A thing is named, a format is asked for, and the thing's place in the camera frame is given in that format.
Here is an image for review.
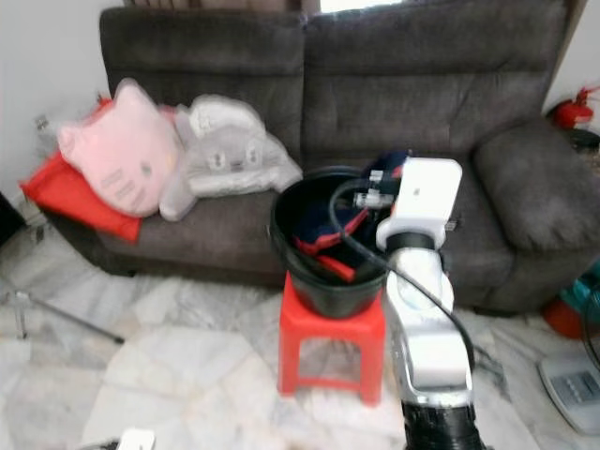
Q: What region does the red cushion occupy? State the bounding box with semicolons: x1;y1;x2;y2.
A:
19;94;142;243

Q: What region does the dark grey sofa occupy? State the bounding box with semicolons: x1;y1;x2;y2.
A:
47;0;600;315

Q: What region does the red plastic hanger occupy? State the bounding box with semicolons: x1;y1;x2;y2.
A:
295;211;376;284

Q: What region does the red plastic stool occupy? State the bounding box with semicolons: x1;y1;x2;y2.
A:
277;272;387;407

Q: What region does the teal plastic item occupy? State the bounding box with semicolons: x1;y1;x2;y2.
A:
562;262;600;315

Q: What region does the pink cat face cushion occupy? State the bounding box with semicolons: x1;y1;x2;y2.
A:
56;77;184;218

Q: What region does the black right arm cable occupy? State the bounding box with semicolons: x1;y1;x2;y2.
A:
328;178;479;376

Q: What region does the black plastic bucket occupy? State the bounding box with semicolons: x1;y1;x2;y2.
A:
269;166;409;320

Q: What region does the grey weighing scale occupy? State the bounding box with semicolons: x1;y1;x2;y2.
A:
537;352;600;435

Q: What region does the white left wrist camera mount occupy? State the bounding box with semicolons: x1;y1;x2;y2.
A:
117;428;157;450

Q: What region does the red fire extinguisher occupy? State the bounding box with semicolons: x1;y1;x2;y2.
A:
548;86;600;132

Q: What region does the dark shirt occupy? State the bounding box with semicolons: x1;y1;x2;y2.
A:
286;148;413;273

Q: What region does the grey cat face cushion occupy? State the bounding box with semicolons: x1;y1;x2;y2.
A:
159;94;304;221

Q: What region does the red round container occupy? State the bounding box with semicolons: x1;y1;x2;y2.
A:
542;295;596;340

